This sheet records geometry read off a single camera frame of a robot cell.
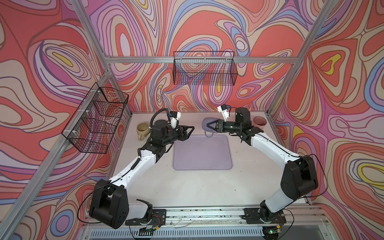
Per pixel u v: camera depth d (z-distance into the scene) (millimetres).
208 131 813
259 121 1011
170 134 664
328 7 693
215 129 759
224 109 735
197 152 959
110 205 404
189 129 751
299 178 443
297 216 767
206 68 959
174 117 655
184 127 695
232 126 703
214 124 764
